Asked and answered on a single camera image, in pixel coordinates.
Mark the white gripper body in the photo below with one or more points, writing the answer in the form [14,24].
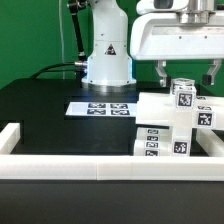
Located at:
[177,30]

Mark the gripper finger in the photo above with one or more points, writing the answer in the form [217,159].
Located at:
[160,69]
[208,79]

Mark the white tagged cube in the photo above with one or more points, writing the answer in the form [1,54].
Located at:
[185,97]
[180,83]

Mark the white chair back frame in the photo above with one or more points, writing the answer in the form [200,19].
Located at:
[160,109]

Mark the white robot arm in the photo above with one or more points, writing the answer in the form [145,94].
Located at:
[110,63]

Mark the white marker sheet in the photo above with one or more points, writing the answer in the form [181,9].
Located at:
[101,109]

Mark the white U-shaped obstacle frame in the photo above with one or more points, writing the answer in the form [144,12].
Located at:
[62,167]

